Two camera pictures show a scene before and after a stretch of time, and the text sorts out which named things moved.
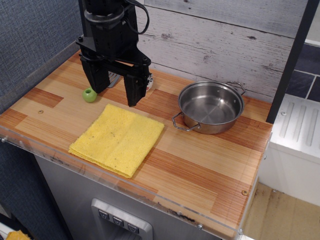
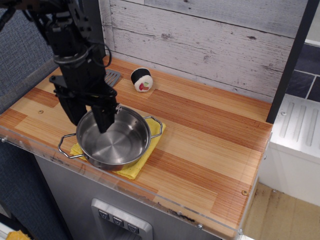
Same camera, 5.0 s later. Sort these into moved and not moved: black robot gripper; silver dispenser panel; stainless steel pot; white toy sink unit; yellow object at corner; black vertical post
Moved: stainless steel pot; black robot gripper
Not moved: white toy sink unit; yellow object at corner; silver dispenser panel; black vertical post
